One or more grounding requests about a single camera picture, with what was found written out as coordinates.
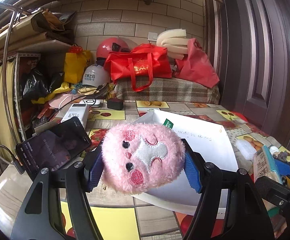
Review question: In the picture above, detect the cream foam sheets stack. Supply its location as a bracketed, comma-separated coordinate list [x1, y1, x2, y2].
[156, 29, 189, 60]

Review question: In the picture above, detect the metal storage shelf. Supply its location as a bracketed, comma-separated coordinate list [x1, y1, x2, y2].
[0, 0, 73, 140]

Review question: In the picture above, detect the black charger block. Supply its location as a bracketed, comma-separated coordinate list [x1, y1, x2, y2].
[107, 98, 124, 111]

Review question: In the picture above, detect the white wireless charger pad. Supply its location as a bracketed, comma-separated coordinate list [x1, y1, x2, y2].
[79, 99, 102, 108]

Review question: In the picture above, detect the pink helmet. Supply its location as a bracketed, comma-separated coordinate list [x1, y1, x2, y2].
[96, 37, 130, 60]

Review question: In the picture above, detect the black smartphone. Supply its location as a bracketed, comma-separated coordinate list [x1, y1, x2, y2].
[15, 116, 91, 180]

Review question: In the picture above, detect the fruit pattern tablecloth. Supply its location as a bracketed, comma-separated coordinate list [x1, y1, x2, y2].
[0, 102, 285, 239]

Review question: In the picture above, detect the black garbage bag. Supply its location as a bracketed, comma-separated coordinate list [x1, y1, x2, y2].
[20, 68, 65, 100]

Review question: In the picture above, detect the white cardboard box tray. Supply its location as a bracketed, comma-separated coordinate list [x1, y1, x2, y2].
[134, 110, 238, 215]

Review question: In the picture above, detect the teal tissue pack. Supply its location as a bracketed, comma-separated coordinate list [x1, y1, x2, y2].
[253, 146, 282, 184]

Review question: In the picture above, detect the red tote bag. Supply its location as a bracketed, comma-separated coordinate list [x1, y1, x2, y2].
[104, 43, 172, 92]

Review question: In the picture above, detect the white power bank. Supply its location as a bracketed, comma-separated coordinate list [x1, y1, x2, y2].
[61, 103, 89, 128]

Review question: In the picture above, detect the wall socket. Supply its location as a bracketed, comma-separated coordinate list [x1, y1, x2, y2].
[148, 32, 158, 42]

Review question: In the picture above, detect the pink fluffy plush toy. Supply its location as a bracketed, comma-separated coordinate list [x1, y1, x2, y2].
[101, 123, 185, 194]

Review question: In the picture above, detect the dark purple door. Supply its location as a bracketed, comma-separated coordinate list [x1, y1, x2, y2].
[205, 0, 290, 150]

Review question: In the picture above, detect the white foam block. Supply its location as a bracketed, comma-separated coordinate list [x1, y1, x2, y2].
[235, 139, 256, 160]

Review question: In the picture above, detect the yellow gift bag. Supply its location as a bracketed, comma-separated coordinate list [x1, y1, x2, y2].
[63, 45, 93, 84]

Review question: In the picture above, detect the red plastic bag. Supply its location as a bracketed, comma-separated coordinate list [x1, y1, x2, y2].
[173, 38, 219, 88]

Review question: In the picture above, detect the plaid covered bench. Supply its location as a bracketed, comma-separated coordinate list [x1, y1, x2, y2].
[114, 77, 220, 104]

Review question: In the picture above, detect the white helmet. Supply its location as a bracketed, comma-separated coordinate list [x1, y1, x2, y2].
[82, 64, 110, 87]

